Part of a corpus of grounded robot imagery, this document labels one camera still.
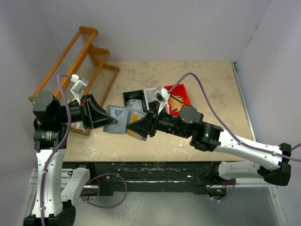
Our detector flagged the black plastic bin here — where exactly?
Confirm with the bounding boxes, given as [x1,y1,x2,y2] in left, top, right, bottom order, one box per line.
[123,89,148,112]

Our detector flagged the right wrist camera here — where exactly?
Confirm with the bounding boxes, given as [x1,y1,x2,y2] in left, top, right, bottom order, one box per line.
[152,87,170,114]

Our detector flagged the red plastic bin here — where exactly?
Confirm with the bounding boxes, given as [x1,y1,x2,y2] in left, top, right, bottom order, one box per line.
[167,84,190,116]

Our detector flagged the white plastic bin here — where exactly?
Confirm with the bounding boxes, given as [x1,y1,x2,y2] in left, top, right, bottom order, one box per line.
[143,88,156,109]

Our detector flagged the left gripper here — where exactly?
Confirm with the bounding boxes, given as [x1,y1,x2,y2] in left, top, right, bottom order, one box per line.
[55,93,117,129]

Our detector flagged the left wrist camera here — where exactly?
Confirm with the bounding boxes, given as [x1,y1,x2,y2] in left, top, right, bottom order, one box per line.
[71,74,89,104]

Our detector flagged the white cards in black bin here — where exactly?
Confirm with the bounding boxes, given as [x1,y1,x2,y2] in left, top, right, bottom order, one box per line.
[126,98,143,111]

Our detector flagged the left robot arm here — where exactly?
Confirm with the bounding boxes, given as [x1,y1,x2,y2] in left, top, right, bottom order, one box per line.
[23,90,117,226]

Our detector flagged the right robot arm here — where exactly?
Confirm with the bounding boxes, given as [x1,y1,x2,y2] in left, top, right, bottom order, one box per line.
[127,106,291,186]

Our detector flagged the orange wooden rack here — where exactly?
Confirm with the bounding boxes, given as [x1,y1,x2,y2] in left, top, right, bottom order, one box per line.
[28,25,120,137]

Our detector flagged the gold card in holder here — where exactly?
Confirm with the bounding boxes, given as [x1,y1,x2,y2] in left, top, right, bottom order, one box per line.
[129,112,146,124]

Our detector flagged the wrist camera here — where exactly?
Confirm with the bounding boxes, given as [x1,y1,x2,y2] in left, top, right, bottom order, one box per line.
[71,74,89,104]
[152,87,170,114]

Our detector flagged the gold cards in red bin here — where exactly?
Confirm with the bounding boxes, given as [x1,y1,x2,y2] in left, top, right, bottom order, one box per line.
[169,95,184,113]

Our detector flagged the grey card holder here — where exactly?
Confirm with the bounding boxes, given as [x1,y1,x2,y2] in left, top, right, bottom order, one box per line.
[103,105,146,134]

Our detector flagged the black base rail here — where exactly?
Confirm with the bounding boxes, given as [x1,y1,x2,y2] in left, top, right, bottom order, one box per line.
[63,161,235,197]

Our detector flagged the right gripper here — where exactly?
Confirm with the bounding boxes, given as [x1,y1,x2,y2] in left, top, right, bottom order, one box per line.
[127,100,191,138]

